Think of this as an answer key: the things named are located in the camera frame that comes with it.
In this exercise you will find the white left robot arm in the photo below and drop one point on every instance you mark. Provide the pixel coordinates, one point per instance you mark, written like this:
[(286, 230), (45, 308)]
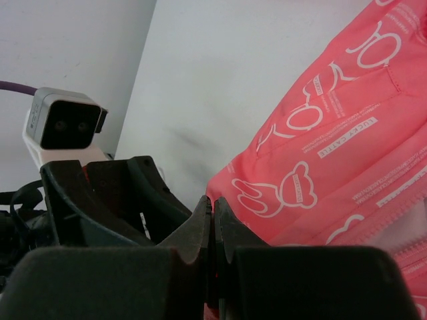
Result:
[(25, 224)]

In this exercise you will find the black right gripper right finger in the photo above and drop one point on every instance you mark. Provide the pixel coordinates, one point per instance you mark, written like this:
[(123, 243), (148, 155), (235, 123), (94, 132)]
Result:
[(258, 281)]

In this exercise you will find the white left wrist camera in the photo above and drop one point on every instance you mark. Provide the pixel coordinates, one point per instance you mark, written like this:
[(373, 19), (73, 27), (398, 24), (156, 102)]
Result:
[(61, 125)]

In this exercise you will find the pink hooded jacket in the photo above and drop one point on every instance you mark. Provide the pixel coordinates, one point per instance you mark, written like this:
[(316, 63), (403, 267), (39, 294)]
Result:
[(342, 158)]

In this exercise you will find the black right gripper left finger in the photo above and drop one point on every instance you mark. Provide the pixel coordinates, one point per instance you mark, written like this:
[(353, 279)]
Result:
[(167, 281)]

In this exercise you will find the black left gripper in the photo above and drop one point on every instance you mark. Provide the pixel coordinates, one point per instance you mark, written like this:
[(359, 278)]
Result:
[(126, 203)]

